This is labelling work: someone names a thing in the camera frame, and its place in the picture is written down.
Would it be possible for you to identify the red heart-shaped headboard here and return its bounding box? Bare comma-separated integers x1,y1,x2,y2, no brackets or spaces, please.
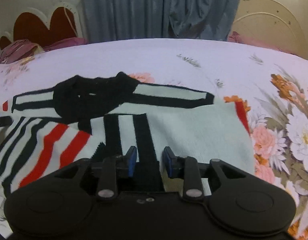
0,2,83,49

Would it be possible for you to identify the pink pillow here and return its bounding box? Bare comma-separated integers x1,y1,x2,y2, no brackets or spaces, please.
43,37,88,51

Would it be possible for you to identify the purple folded bedding pile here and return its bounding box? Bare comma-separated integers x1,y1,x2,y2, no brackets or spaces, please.
0,39,44,64

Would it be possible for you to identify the striped knit child sweater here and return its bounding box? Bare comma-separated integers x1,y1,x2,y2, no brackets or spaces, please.
0,72,254,197

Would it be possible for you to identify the white hanging cable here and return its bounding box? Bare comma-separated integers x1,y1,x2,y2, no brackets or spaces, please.
50,0,79,38

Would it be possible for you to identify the cream round headboard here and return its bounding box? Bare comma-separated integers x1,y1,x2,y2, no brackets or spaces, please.
230,0,308,60

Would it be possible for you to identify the blue centre curtain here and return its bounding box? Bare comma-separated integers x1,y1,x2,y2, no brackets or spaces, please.
82,0,239,43

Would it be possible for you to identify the pink floral bed sheet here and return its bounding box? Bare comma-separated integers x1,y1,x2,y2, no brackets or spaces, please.
0,39,308,239

